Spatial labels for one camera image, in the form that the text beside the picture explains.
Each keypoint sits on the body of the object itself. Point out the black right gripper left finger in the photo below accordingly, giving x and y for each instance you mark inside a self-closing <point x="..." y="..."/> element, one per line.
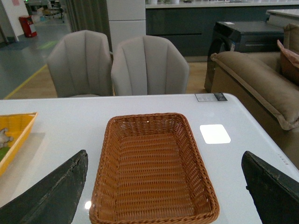
<point x="52" y="200"/>

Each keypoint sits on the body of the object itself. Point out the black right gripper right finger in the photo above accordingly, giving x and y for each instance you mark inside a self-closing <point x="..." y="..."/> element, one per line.
<point x="275" y="194"/>

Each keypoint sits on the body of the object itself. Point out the brown wicker basket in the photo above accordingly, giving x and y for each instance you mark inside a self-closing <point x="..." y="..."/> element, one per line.
<point x="151" y="172"/>

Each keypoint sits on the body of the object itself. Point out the toy dog figurine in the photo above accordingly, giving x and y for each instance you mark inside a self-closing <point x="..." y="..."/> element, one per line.
<point x="4" y="139"/>

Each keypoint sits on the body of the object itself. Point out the brown sofa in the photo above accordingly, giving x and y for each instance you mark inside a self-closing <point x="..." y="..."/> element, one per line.
<point x="256" y="79"/>

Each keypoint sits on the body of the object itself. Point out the table label sticker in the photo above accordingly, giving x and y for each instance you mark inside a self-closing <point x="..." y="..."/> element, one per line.
<point x="210" y="97"/>

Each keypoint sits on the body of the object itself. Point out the orange cushion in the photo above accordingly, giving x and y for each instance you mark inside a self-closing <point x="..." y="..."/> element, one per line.
<point x="289" y="63"/>

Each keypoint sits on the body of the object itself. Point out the grey chair left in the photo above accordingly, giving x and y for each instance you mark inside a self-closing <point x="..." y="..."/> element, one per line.
<point x="80" y="65"/>

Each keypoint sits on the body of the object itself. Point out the grey chair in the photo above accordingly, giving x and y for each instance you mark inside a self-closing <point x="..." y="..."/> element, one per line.
<point x="149" y="65"/>
<point x="80" y="65"/>

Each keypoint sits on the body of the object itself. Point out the grey chair right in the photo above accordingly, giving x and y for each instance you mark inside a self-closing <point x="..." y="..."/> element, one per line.
<point x="149" y="65"/>

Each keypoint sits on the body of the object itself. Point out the red fire cabinet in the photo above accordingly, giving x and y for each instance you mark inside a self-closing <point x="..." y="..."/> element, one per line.
<point x="28" y="26"/>

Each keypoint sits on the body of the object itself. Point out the dark kitchen counter cabinet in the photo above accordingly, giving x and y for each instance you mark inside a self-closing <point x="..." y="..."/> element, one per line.
<point x="189" y="26"/>

